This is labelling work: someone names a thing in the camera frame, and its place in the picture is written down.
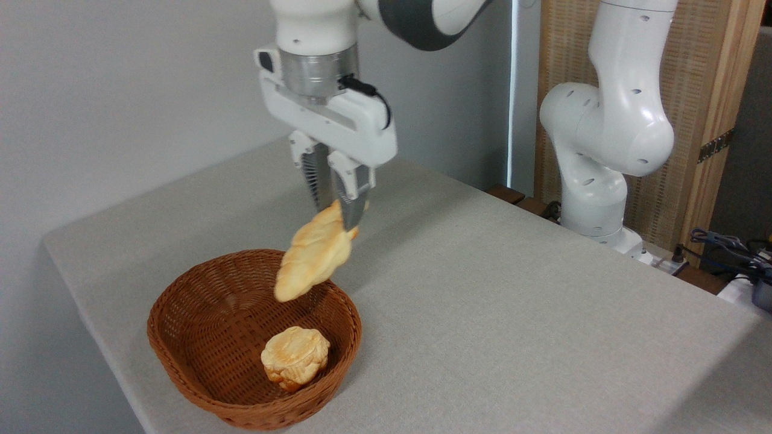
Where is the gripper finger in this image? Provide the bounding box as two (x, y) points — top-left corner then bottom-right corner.
(288, 130), (334, 213)
(327, 151), (376, 231)

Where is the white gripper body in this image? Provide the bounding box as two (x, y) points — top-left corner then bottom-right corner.
(254, 45), (399, 170)

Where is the long braided bread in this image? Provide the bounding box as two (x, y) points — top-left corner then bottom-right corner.
(273, 200), (360, 303)

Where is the round bread roll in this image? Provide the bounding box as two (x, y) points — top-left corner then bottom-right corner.
(261, 326), (331, 393)

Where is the dark brown wooden base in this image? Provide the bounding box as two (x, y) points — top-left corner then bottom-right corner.
(486, 184), (563, 225)

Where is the brown wicker basket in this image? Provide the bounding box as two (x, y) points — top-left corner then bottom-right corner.
(147, 249), (363, 431)

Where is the wooden rattan screen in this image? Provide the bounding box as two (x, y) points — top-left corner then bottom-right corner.
(534, 0), (767, 269)

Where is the black metal hinge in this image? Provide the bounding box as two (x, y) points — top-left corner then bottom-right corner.
(698, 128), (735, 163)

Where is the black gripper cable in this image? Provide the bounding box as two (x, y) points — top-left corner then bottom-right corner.
(338, 74), (393, 131)

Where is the white vertical wall strip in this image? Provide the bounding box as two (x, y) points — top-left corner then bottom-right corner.
(507, 0), (521, 189)

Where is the black cable bundle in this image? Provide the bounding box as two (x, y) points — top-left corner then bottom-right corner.
(672, 228), (772, 284)

